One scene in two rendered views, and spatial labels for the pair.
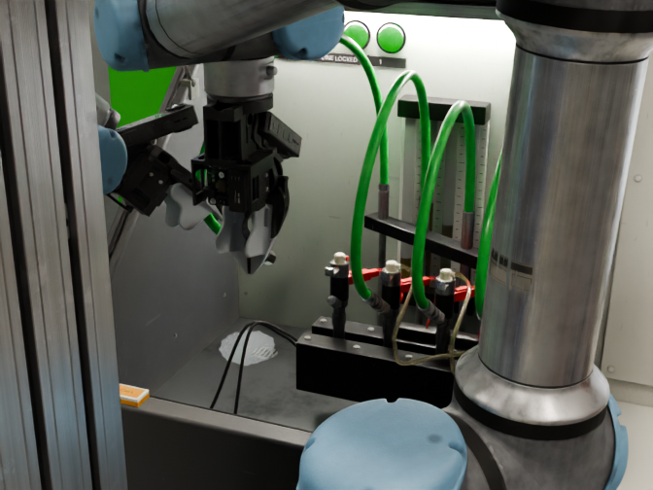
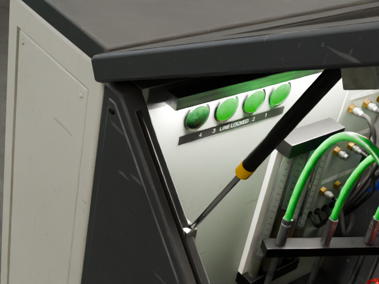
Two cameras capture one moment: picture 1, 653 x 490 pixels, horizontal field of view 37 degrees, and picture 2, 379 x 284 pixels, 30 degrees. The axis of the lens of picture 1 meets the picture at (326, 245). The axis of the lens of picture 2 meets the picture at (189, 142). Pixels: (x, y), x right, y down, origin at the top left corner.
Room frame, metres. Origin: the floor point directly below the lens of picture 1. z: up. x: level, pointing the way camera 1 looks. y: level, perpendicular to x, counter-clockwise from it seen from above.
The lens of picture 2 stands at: (1.28, 0.91, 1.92)
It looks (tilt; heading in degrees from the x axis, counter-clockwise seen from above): 33 degrees down; 293
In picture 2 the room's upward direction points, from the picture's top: 12 degrees clockwise
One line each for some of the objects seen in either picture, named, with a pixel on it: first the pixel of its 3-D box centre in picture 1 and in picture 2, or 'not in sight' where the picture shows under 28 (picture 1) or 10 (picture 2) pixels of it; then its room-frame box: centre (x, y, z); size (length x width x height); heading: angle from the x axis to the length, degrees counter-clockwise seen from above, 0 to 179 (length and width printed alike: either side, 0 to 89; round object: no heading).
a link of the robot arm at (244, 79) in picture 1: (241, 76); not in sight; (1.03, 0.09, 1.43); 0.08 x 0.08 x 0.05
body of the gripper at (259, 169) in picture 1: (238, 151); not in sight; (1.02, 0.10, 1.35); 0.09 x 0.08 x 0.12; 159
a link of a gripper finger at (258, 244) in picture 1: (255, 242); not in sight; (1.02, 0.08, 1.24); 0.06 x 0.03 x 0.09; 159
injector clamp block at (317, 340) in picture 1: (413, 392); not in sight; (1.27, -0.13, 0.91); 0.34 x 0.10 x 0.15; 68
